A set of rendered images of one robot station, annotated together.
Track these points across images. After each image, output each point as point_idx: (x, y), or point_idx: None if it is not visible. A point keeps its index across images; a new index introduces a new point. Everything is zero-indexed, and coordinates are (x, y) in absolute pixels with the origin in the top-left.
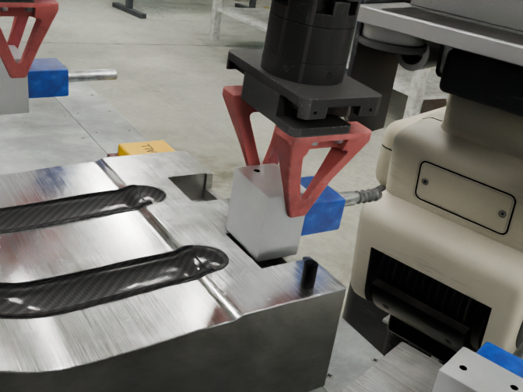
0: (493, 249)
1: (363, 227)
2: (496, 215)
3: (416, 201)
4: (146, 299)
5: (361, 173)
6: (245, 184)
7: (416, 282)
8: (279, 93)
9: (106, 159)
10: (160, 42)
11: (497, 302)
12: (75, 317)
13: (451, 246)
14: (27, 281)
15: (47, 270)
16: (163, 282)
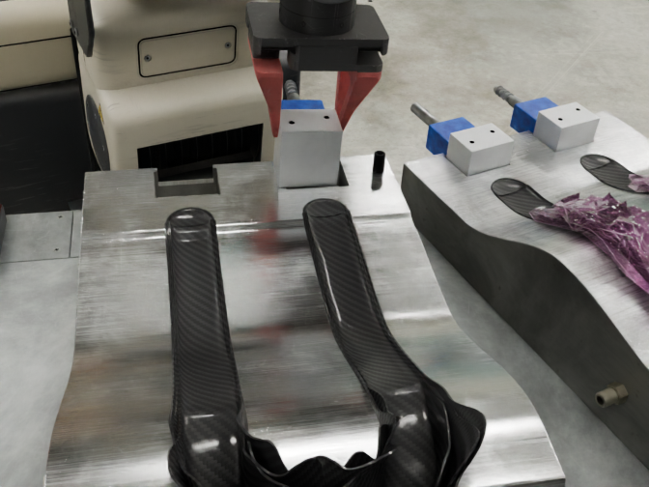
0: (238, 77)
1: (124, 136)
2: (223, 49)
3: (144, 81)
4: (373, 256)
5: None
6: (304, 137)
7: (191, 148)
8: (355, 46)
9: (88, 233)
10: None
11: (267, 115)
12: (386, 300)
13: (214, 98)
14: (324, 321)
15: (309, 307)
16: (353, 242)
